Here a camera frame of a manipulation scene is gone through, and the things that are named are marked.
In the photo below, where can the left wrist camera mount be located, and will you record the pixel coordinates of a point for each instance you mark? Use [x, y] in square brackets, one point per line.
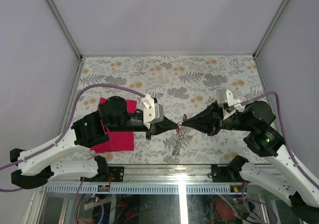
[152, 111]

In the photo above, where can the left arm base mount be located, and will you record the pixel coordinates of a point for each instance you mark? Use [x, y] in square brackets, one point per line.
[106, 173]

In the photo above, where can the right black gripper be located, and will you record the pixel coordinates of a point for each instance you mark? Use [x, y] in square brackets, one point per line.
[210, 120]

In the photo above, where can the red cloth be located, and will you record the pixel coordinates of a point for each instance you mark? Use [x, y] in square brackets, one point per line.
[118, 141]

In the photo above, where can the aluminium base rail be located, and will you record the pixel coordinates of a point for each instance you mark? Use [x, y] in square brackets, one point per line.
[151, 179]

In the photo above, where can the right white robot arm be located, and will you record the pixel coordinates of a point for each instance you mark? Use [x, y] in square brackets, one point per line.
[299, 193]

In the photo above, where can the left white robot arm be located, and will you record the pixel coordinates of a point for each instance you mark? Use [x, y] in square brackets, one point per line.
[35, 167]

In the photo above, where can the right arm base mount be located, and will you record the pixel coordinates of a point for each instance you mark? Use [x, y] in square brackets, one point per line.
[228, 173]

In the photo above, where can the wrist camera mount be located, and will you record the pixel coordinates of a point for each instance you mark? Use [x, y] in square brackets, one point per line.
[227, 103]
[152, 111]

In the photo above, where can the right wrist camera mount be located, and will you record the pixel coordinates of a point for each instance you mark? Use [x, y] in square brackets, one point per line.
[227, 103]

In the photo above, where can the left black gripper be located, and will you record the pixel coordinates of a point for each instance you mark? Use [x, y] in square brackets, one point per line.
[160, 127]

